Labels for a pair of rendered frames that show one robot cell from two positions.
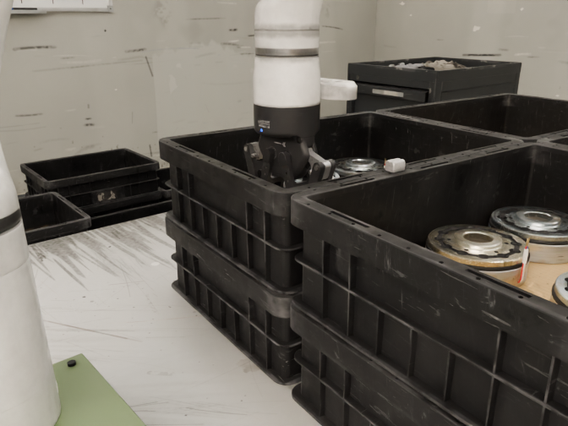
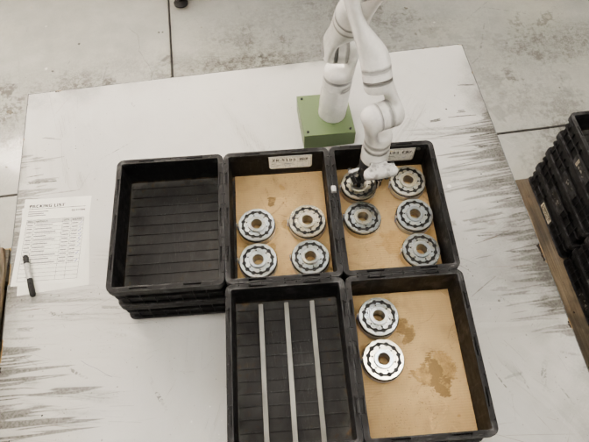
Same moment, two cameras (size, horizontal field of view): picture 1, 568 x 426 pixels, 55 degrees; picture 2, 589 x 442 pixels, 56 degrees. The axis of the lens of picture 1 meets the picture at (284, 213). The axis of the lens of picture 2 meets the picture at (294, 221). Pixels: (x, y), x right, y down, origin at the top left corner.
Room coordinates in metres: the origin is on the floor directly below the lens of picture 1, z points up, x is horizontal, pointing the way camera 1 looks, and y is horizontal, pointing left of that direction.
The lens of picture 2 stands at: (0.88, -0.84, 2.23)
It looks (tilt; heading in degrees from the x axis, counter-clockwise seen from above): 62 degrees down; 122
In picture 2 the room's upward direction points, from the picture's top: 2 degrees counter-clockwise
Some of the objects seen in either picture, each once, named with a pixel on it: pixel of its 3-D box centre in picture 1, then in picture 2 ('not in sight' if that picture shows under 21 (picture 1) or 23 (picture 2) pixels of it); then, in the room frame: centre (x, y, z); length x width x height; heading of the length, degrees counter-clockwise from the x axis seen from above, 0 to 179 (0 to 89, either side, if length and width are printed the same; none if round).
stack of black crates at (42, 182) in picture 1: (97, 222); not in sight; (1.86, 0.69, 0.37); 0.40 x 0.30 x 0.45; 129
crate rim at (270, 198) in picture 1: (340, 148); (390, 205); (0.71, -0.07, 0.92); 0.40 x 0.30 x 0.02; 125
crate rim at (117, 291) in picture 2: not in sight; (168, 220); (0.22, -0.42, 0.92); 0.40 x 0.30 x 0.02; 125
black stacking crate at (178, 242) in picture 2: not in sight; (172, 229); (0.22, -0.42, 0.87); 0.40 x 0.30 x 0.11; 125
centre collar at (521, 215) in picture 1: (537, 218); (310, 256); (0.59, -0.29, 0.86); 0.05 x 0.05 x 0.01
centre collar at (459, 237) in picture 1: (477, 239); (307, 220); (0.52, -0.20, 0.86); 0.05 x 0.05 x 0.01
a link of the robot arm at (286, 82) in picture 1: (298, 73); (377, 155); (0.63, -0.02, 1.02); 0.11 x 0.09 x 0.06; 132
